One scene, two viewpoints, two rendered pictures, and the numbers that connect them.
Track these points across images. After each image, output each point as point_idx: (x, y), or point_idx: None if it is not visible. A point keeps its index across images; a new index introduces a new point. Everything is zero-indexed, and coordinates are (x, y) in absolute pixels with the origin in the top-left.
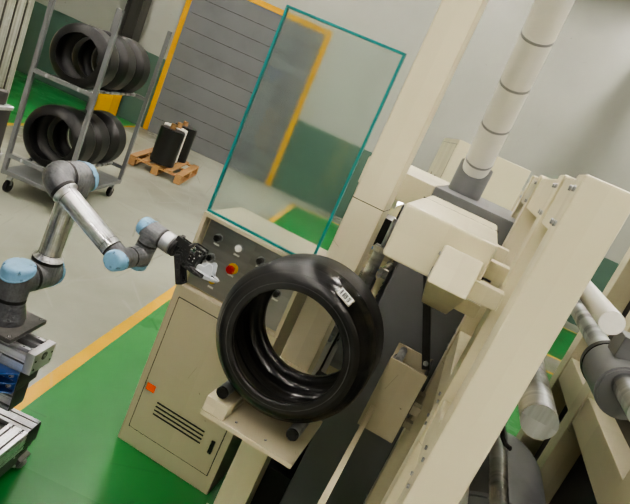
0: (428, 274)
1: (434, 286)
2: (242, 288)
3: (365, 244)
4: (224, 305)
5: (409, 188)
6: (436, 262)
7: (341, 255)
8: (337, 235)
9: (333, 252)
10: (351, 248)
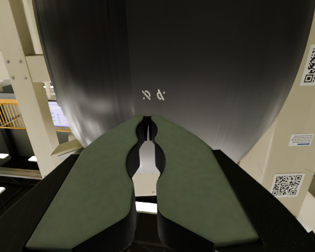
0: (57, 157)
1: (56, 151)
2: (70, 128)
3: (240, 160)
4: (55, 63)
5: (304, 206)
6: (55, 163)
7: (255, 148)
8: (259, 179)
9: (261, 154)
10: (248, 157)
